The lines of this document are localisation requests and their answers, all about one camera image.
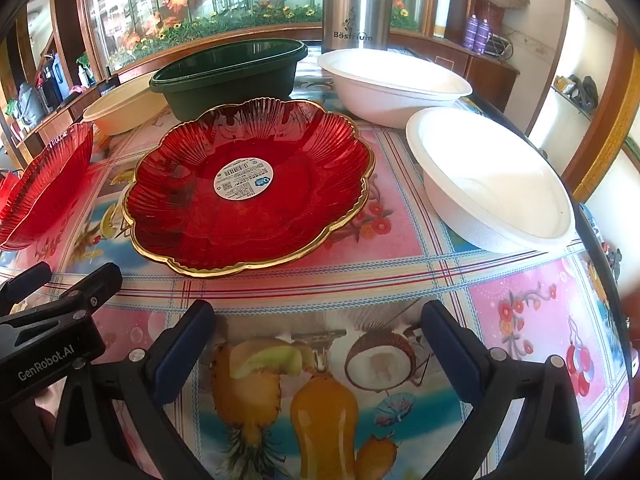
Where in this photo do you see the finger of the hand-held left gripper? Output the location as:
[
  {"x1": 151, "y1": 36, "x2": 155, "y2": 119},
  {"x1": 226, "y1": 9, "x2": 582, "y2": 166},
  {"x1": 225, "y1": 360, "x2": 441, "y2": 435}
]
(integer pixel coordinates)
[
  {"x1": 0, "y1": 262, "x2": 123, "y2": 328},
  {"x1": 0, "y1": 261, "x2": 53, "y2": 311}
]

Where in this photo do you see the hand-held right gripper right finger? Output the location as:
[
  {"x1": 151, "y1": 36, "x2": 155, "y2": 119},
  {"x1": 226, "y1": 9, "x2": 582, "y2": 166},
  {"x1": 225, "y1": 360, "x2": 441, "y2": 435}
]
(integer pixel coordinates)
[{"x1": 420, "y1": 300, "x2": 586, "y2": 480}]

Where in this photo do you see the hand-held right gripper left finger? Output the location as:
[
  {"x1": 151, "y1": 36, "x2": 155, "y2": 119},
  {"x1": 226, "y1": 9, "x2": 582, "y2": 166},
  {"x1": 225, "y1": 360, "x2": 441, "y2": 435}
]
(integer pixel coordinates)
[{"x1": 50, "y1": 300, "x2": 236, "y2": 480}]

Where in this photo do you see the white bowl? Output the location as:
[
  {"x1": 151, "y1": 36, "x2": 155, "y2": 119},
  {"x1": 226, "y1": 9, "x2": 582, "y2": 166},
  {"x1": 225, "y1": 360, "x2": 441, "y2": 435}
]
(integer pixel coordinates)
[
  {"x1": 405, "y1": 107, "x2": 578, "y2": 253},
  {"x1": 317, "y1": 49, "x2": 473, "y2": 130}
]

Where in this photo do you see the cream bowl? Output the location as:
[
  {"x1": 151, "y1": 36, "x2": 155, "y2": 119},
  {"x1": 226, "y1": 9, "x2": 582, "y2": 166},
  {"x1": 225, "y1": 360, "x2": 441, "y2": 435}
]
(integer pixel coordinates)
[{"x1": 82, "y1": 71, "x2": 171, "y2": 137}]

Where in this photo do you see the fruit print tablecloth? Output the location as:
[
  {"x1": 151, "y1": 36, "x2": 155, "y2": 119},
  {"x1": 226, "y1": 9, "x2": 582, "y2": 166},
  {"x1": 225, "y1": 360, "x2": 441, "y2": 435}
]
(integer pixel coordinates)
[{"x1": 0, "y1": 45, "x2": 631, "y2": 480}]

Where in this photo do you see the grey kettle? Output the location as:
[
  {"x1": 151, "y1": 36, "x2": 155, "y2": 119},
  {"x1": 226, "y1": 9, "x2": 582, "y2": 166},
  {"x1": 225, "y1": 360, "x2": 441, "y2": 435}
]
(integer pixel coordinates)
[{"x1": 18, "y1": 82, "x2": 43, "y2": 125}]

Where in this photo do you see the black thermos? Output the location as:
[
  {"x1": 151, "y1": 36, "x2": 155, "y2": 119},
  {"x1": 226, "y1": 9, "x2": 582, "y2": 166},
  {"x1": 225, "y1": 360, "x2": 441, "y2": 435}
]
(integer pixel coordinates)
[{"x1": 39, "y1": 67, "x2": 60, "y2": 110}]

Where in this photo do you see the blue thermos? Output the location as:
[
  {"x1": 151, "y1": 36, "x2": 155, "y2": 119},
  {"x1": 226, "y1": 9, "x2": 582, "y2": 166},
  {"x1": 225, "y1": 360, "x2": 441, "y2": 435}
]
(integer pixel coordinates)
[{"x1": 50, "y1": 55, "x2": 70, "y2": 102}]

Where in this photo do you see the dark green bag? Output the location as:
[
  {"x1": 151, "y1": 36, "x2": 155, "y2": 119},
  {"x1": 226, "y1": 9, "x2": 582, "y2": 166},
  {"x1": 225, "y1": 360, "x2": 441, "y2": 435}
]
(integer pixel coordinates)
[{"x1": 569, "y1": 75, "x2": 599, "y2": 111}]

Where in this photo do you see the woven basket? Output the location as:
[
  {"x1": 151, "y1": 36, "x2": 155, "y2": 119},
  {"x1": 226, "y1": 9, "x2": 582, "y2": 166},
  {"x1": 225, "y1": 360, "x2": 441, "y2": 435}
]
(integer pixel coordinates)
[{"x1": 472, "y1": 0, "x2": 528, "y2": 36}]

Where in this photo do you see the stainless steel thermos jug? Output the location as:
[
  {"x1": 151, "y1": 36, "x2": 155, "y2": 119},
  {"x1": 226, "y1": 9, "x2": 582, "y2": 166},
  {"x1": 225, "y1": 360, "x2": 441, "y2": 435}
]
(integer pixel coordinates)
[{"x1": 320, "y1": 0, "x2": 396, "y2": 55}]

